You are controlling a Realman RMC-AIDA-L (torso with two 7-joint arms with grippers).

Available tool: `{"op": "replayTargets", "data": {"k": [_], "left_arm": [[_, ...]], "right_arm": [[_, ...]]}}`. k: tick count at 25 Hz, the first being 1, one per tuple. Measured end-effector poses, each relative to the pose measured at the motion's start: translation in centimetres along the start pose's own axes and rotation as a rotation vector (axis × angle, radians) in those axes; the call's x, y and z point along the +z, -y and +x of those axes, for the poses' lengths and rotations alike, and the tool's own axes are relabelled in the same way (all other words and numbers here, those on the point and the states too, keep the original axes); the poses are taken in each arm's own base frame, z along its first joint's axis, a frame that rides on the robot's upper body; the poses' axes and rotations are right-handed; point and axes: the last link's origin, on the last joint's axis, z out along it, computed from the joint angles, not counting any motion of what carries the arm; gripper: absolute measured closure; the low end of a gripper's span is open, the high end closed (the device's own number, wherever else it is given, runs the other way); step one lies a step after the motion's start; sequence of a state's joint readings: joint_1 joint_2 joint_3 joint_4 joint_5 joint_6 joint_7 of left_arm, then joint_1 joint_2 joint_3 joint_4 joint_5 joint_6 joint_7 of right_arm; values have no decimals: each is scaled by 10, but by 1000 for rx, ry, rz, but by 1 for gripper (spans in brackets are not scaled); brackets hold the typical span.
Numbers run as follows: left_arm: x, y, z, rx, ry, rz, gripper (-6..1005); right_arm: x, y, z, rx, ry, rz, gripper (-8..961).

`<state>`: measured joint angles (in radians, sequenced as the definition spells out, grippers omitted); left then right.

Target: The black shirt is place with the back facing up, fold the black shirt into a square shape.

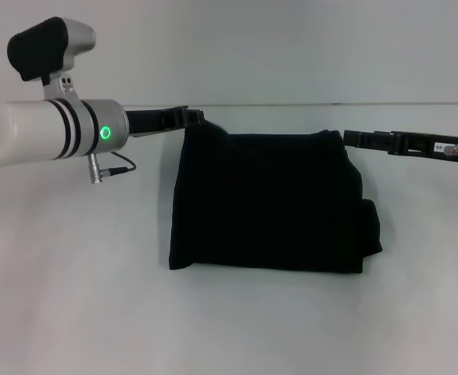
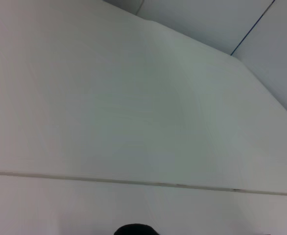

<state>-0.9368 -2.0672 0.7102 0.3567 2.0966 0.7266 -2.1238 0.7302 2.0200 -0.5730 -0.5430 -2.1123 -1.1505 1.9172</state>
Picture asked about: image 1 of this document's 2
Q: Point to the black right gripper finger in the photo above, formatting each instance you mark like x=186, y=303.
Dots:
x=363, y=139

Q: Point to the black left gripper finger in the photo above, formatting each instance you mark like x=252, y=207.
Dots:
x=195, y=117

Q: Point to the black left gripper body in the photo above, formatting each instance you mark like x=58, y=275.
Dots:
x=154, y=119

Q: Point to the black shirt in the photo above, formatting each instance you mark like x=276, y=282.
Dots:
x=268, y=203

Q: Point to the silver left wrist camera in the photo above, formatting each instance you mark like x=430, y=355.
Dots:
x=49, y=51

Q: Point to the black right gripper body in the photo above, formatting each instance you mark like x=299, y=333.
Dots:
x=428, y=145

